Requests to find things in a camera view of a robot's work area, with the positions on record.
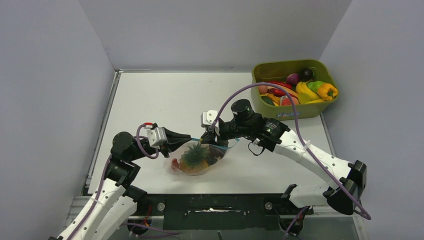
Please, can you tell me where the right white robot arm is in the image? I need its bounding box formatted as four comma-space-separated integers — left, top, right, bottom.
200, 99, 367, 215

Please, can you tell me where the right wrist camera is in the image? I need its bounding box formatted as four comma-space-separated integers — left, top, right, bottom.
200, 110, 219, 131

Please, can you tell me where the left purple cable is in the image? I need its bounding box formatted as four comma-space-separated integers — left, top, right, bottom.
66, 123, 180, 240

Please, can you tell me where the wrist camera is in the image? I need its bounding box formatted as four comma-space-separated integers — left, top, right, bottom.
146, 124, 168, 149
200, 110, 219, 131

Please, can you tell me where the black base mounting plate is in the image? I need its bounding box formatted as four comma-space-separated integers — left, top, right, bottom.
129, 193, 300, 231

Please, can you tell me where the small pink toy peach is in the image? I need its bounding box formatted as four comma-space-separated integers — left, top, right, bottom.
257, 85, 268, 95

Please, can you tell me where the yellow toy banana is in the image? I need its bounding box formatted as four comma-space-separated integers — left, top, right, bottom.
295, 82, 324, 104

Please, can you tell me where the red toy chili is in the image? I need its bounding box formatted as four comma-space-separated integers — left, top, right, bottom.
267, 87, 286, 97

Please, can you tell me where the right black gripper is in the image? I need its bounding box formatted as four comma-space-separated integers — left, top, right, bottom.
201, 120, 252, 146

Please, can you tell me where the dark red toy apple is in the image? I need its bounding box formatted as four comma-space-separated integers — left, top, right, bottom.
206, 145, 228, 166

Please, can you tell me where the dark purple toy plum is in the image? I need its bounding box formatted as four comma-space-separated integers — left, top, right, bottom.
299, 68, 314, 82

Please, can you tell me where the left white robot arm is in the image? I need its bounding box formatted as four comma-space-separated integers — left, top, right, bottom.
56, 122, 192, 240

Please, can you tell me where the clear zip top bag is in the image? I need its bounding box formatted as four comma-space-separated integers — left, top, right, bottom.
163, 138, 240, 176

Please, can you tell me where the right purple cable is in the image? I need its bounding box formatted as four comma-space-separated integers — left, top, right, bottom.
208, 82, 372, 240

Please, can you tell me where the green toy pepper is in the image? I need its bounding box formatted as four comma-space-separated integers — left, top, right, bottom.
307, 81, 325, 93

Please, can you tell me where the olive green plastic bin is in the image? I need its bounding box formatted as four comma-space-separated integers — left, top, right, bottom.
251, 59, 340, 120

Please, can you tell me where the toy pineapple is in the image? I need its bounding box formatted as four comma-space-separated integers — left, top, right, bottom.
179, 143, 209, 176

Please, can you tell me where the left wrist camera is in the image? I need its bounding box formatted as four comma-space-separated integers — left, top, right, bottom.
146, 124, 168, 149

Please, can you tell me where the yellow toy bell pepper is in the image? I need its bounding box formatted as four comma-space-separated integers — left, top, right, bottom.
316, 83, 339, 101

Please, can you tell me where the purple cable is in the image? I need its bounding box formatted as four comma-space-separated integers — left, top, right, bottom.
66, 123, 180, 240
208, 82, 372, 240

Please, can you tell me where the purple toy onion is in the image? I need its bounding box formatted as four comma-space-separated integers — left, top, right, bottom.
285, 73, 300, 87

